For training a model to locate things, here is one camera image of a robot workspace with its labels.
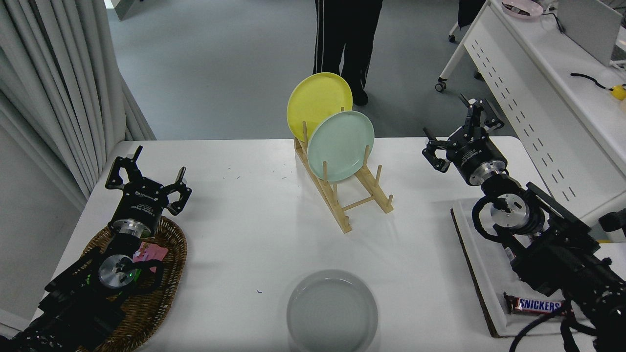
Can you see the yellow plate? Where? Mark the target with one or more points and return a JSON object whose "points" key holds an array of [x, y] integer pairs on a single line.
{"points": [[315, 100]]}

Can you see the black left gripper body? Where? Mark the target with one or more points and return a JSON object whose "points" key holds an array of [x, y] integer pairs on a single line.
{"points": [[142, 203]]}

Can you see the small yellow object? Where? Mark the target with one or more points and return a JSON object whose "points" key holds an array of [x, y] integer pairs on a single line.
{"points": [[619, 92]]}

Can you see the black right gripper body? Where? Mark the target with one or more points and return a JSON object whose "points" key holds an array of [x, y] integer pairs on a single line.
{"points": [[474, 154]]}

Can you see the white foam tray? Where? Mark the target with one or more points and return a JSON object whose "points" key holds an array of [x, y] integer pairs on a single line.
{"points": [[477, 259]]}

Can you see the person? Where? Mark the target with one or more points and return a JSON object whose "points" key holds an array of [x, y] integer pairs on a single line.
{"points": [[347, 34]]}

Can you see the Snickers bar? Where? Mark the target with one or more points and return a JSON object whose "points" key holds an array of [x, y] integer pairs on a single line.
{"points": [[533, 305]]}

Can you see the white desk on casters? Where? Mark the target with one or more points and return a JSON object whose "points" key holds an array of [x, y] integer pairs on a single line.
{"points": [[538, 73]]}

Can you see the pale green plate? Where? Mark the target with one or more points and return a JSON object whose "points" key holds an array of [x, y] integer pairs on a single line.
{"points": [[340, 146]]}

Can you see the brown wicker basket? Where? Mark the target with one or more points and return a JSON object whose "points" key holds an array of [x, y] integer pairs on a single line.
{"points": [[166, 274]]}

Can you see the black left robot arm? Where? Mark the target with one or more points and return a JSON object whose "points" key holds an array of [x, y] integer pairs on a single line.
{"points": [[73, 308]]}

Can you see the grey curtain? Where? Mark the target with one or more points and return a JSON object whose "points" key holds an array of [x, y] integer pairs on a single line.
{"points": [[49, 73]]}

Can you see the pink snack packet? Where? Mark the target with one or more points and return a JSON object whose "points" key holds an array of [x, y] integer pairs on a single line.
{"points": [[154, 253]]}

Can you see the black padded object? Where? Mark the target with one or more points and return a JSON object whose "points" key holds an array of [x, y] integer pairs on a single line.
{"points": [[614, 224]]}

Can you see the pink bowl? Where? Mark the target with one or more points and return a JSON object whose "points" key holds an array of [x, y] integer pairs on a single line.
{"points": [[523, 10]]}

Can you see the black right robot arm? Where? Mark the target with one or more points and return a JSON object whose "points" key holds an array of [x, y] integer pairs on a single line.
{"points": [[562, 264]]}

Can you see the wooden plate rack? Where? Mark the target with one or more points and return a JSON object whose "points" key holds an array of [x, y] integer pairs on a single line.
{"points": [[342, 220]]}

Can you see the grey plate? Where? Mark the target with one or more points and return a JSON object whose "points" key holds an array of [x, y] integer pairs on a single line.
{"points": [[332, 313]]}

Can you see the grey laptop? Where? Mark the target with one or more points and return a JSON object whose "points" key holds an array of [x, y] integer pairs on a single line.
{"points": [[589, 27]]}

